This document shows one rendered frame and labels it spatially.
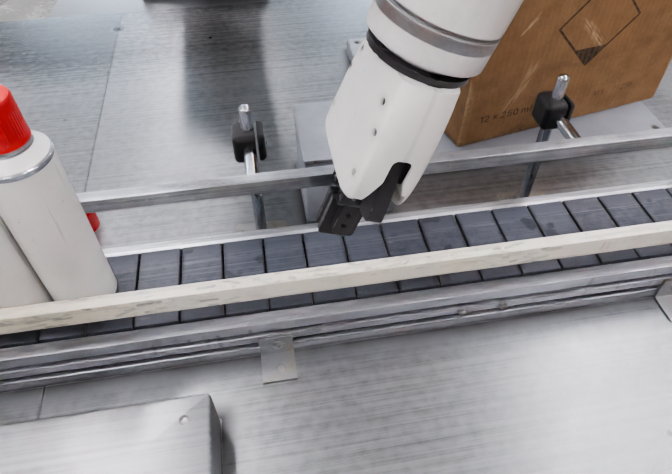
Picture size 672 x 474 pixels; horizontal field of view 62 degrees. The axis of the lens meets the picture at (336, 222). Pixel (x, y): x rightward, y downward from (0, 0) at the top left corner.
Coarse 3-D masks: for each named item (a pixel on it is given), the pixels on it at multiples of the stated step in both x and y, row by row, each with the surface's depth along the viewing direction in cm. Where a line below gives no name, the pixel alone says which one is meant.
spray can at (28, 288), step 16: (0, 224) 40; (0, 240) 41; (0, 256) 41; (16, 256) 42; (0, 272) 42; (16, 272) 43; (32, 272) 44; (0, 288) 42; (16, 288) 43; (32, 288) 45; (0, 304) 44; (16, 304) 44
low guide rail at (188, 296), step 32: (416, 256) 47; (448, 256) 47; (480, 256) 48; (512, 256) 48; (544, 256) 49; (160, 288) 45; (192, 288) 45; (224, 288) 45; (256, 288) 46; (288, 288) 46; (320, 288) 47; (0, 320) 43; (32, 320) 44; (64, 320) 44; (96, 320) 45
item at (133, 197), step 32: (448, 160) 49; (480, 160) 49; (512, 160) 50; (544, 160) 51; (96, 192) 46; (128, 192) 46; (160, 192) 46; (192, 192) 47; (224, 192) 47; (256, 192) 48
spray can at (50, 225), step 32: (0, 96) 34; (0, 128) 34; (0, 160) 36; (32, 160) 36; (0, 192) 36; (32, 192) 37; (64, 192) 39; (32, 224) 39; (64, 224) 40; (32, 256) 41; (64, 256) 42; (96, 256) 45; (64, 288) 44; (96, 288) 46
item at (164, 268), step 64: (640, 192) 58; (128, 256) 52; (192, 256) 52; (256, 256) 52; (320, 256) 52; (384, 256) 52; (576, 256) 52; (640, 256) 52; (128, 320) 47; (192, 320) 47
